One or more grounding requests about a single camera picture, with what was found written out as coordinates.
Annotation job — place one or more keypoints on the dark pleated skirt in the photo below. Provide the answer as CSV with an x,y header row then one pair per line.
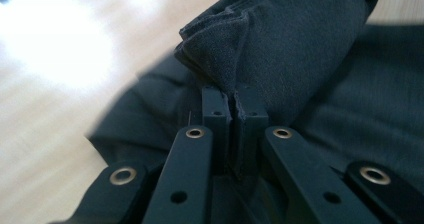
x,y
300,50

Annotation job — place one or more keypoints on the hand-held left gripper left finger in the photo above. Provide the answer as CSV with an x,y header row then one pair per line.
x,y
216,117

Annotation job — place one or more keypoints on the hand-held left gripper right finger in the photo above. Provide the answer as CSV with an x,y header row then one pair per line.
x,y
251,117

